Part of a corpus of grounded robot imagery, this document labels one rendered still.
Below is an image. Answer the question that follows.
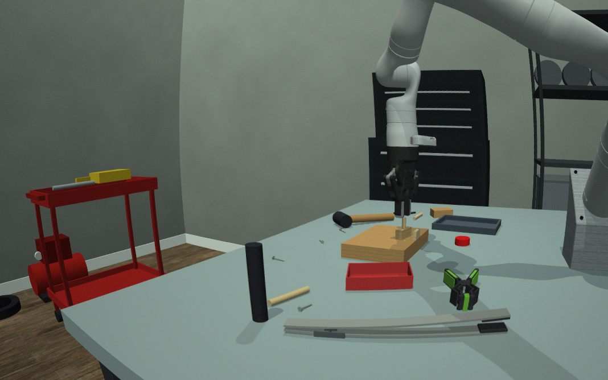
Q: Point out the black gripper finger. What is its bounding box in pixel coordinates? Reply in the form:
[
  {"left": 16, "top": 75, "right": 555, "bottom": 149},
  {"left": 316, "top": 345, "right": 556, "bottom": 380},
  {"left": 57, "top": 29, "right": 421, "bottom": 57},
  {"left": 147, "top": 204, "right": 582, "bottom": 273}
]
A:
[
  {"left": 404, "top": 170, "right": 421, "bottom": 216},
  {"left": 383, "top": 168, "right": 409, "bottom": 218}
]

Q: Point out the black mallet with wooden handle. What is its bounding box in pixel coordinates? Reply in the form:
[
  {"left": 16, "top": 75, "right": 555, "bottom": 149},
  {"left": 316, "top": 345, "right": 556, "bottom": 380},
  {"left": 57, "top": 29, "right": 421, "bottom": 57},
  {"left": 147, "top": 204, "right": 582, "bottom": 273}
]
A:
[{"left": 332, "top": 211, "right": 395, "bottom": 228}]

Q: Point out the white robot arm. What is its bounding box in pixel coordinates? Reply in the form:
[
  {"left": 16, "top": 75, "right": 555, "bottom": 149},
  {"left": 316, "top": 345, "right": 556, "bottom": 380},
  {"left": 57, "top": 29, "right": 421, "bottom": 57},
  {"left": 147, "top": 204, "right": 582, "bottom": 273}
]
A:
[{"left": 376, "top": 0, "right": 608, "bottom": 218}]

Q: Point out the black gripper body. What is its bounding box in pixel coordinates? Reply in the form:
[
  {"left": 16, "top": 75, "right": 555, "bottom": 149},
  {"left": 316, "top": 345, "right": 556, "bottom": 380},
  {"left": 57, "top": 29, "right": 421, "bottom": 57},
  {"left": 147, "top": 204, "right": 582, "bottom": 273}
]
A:
[{"left": 387, "top": 146, "right": 419, "bottom": 186}]

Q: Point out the light brown wooden board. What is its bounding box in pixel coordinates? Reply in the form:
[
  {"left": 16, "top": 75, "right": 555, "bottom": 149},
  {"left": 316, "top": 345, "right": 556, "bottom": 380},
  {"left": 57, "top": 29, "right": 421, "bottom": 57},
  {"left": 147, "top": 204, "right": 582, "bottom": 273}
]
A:
[{"left": 341, "top": 225, "right": 429, "bottom": 263}]

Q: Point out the red open tray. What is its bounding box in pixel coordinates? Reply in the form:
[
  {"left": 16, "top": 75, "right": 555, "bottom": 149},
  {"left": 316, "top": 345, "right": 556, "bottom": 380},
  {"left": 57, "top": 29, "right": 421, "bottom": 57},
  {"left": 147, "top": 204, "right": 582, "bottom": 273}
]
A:
[{"left": 346, "top": 262, "right": 413, "bottom": 291}]

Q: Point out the black cylinder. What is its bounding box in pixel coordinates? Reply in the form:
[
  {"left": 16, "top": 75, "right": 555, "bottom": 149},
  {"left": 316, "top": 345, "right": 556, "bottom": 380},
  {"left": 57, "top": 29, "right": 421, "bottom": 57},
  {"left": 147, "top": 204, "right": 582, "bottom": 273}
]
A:
[{"left": 245, "top": 242, "right": 268, "bottom": 323}]

